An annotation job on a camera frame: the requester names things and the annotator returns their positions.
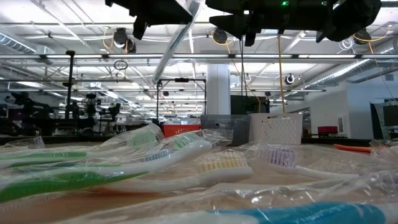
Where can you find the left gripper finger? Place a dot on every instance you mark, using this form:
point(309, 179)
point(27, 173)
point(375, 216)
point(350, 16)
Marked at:
point(161, 12)

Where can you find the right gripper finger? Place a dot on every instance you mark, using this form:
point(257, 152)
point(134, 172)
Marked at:
point(227, 5)
point(239, 26)

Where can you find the blue toothbrush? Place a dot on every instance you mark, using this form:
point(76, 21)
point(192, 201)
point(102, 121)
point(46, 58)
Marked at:
point(157, 155)
point(311, 214)
point(175, 40)

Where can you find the purple toothbrush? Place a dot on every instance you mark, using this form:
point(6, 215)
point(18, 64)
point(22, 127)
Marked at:
point(281, 157)

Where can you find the green toothbrush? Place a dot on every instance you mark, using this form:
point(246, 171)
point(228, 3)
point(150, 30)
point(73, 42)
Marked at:
point(46, 185)
point(46, 155)

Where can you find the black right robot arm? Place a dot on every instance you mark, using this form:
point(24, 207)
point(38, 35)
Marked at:
point(351, 18)

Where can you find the long ceiling light strip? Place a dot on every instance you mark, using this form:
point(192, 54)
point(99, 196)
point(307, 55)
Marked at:
point(217, 56)

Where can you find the white square column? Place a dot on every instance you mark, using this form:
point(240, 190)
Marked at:
point(217, 90)

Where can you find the black screen panel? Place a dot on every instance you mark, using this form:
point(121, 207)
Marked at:
point(248, 105)

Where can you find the grey plastic basket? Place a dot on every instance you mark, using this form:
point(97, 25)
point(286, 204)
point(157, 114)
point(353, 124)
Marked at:
point(225, 127)

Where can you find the white perforated plastic basket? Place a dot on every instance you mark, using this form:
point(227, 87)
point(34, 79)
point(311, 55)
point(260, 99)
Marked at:
point(275, 130)

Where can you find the orange perforated plastic basket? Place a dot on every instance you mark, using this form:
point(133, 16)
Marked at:
point(182, 130)

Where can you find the red storage box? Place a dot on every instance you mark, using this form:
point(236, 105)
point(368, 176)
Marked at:
point(327, 130)

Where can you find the black background robot workstation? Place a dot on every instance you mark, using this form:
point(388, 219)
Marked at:
point(31, 115)

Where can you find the grey covered equipment rack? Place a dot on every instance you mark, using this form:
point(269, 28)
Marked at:
point(385, 118)

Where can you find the orange flat mat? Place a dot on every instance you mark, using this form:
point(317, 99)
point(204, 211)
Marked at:
point(351, 148)

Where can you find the orange toothbrush with yellow bristles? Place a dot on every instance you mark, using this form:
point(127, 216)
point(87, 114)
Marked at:
point(224, 174)

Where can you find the black background frame stand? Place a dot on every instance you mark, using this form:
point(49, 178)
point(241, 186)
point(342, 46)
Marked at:
point(182, 80)

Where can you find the silver ceiling duct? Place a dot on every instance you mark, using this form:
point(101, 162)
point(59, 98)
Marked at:
point(342, 73)

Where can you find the black aluminium table frame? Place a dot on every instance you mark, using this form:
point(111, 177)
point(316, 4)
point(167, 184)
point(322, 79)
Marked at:
point(77, 139)

